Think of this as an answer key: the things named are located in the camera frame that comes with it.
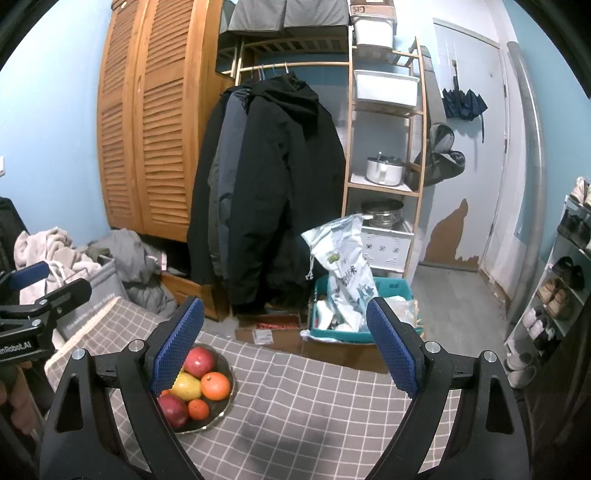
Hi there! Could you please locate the beige fleece clothing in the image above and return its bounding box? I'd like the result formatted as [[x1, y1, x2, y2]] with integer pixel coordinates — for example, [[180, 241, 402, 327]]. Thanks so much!
[[14, 226, 103, 278]]

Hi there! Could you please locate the white perforated crate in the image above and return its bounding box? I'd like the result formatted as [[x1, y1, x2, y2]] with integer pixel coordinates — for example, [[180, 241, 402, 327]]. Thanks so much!
[[360, 226, 415, 274]]

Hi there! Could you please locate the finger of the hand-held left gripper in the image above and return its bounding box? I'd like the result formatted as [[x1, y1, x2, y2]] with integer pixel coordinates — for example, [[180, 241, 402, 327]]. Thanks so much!
[[0, 278, 93, 322], [0, 261, 50, 292]]

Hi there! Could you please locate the white printed rice bag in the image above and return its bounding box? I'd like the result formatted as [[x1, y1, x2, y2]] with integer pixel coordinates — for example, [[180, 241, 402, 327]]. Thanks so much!
[[301, 215, 380, 332]]

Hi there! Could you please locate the white plastic storage box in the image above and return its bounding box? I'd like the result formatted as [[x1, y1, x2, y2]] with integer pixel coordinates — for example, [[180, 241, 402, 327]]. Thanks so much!
[[355, 70, 420, 108], [353, 17, 398, 47]]

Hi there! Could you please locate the large orange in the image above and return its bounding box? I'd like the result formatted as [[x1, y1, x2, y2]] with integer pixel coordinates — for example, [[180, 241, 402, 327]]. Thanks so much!
[[201, 371, 232, 401]]

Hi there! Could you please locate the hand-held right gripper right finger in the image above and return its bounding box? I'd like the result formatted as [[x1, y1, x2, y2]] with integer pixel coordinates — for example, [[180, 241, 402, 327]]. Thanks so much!
[[366, 296, 532, 480]]

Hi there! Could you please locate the grey checked tablecloth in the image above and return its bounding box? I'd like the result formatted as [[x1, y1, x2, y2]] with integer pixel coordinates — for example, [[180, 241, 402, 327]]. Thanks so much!
[[44, 298, 467, 480]]

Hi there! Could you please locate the clear plastic bag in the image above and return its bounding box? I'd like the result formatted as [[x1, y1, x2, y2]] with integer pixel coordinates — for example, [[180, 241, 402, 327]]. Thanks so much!
[[383, 295, 419, 329]]

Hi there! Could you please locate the small brown cardboard box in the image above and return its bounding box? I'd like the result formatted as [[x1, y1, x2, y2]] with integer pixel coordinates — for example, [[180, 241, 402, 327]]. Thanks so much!
[[349, 0, 398, 19]]

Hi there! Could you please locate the black hooded jacket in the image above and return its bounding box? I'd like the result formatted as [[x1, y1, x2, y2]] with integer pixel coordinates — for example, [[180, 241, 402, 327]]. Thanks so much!
[[226, 71, 347, 306]]

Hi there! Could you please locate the person's left hand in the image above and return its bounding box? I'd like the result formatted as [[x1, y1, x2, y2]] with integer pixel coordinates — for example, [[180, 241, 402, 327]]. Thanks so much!
[[0, 360, 43, 418]]

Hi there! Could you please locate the wooden drawer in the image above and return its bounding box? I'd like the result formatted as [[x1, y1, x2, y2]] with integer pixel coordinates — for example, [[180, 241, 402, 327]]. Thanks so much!
[[159, 272, 219, 320]]

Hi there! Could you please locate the grey laundry bag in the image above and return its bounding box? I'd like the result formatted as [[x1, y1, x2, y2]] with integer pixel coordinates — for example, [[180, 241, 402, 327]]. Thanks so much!
[[55, 256, 131, 343]]

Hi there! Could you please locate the white door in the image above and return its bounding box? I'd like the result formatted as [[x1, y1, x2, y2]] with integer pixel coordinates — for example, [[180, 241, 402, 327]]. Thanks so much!
[[418, 21, 512, 274]]

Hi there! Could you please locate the red apple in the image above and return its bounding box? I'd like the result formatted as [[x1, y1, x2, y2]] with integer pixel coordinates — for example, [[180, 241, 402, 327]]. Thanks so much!
[[183, 347, 218, 378], [157, 393, 191, 429]]

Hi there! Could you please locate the dark blue umbrella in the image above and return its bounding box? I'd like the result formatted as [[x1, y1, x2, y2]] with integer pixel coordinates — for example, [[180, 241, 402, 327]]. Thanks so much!
[[442, 76, 489, 123]]

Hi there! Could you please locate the wooden louvered wardrobe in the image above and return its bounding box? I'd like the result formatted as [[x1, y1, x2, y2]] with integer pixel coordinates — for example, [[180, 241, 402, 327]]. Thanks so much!
[[96, 0, 236, 244]]

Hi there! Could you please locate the grey clothing pile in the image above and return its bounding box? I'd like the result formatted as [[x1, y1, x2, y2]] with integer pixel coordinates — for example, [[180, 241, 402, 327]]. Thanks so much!
[[88, 228, 179, 318]]

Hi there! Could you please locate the grey hanging bag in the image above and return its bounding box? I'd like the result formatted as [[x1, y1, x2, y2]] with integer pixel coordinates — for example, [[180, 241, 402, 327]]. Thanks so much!
[[413, 124, 467, 187]]

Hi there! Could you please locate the glass shoe rack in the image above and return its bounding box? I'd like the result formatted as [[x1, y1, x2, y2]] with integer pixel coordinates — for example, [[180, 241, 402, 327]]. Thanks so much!
[[503, 194, 591, 389]]

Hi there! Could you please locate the wooden shelf rack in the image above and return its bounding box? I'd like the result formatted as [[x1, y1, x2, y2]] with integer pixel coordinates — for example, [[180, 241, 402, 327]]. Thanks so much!
[[215, 34, 428, 278]]

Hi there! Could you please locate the flat red-printed cardboard box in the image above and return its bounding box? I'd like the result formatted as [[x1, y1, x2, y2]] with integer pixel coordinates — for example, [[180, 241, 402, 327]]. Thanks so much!
[[235, 314, 304, 354]]

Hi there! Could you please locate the grey jacket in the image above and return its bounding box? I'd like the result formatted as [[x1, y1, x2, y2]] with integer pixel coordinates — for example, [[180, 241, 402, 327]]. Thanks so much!
[[208, 88, 252, 278]]

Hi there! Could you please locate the white cooking pot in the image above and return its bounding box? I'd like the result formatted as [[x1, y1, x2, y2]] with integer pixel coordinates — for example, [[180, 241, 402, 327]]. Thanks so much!
[[361, 199, 406, 229], [366, 156, 406, 186]]

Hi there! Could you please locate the dark glass plate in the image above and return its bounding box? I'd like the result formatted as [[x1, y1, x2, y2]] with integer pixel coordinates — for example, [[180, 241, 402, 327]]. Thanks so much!
[[159, 342, 236, 433]]

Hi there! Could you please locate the large yellow mango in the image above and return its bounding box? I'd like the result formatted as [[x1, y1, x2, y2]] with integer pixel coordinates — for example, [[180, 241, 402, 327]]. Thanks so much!
[[168, 371, 204, 401]]

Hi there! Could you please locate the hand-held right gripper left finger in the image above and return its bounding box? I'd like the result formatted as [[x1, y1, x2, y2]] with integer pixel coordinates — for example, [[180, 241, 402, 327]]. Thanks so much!
[[39, 296, 206, 480]]

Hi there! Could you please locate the grey fabric storage box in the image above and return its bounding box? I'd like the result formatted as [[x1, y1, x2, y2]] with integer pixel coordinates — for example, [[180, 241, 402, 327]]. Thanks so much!
[[284, 0, 350, 28], [228, 0, 287, 29]]

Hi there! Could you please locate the shoe rack with shoes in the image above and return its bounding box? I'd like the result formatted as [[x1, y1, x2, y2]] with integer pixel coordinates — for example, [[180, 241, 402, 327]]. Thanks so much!
[[505, 176, 591, 387]]

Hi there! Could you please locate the grey metal pipe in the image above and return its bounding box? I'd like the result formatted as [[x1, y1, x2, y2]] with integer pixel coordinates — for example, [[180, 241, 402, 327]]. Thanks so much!
[[505, 41, 549, 325]]

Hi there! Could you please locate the teal plastic basket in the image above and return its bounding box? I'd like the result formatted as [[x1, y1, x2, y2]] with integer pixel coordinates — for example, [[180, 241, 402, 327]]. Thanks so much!
[[310, 277, 424, 344]]

